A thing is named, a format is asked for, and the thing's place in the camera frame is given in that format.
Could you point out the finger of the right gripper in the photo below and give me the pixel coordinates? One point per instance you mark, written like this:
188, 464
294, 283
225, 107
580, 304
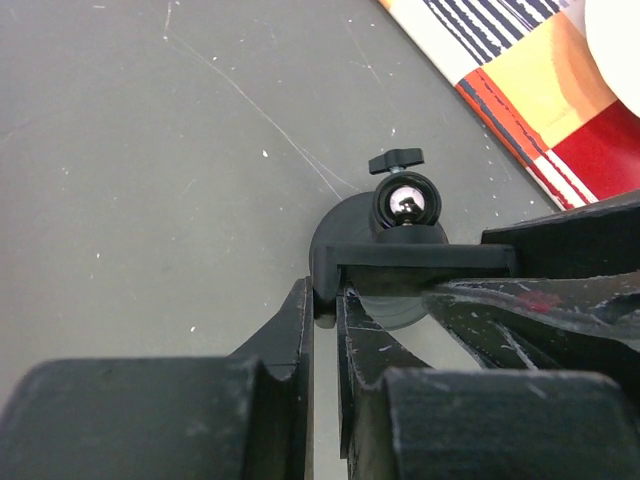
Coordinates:
571, 324

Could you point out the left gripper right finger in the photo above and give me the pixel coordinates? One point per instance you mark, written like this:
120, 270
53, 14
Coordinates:
365, 351

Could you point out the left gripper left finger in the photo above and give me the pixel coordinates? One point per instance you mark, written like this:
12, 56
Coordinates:
281, 421

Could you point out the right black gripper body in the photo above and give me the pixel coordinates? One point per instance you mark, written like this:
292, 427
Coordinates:
599, 239

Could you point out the black phone stand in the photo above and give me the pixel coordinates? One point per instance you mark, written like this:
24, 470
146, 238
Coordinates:
387, 246

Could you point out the patterned orange placemat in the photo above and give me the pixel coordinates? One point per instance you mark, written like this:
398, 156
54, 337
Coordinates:
527, 69

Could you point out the white plate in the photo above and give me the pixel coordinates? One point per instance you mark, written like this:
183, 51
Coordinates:
612, 33

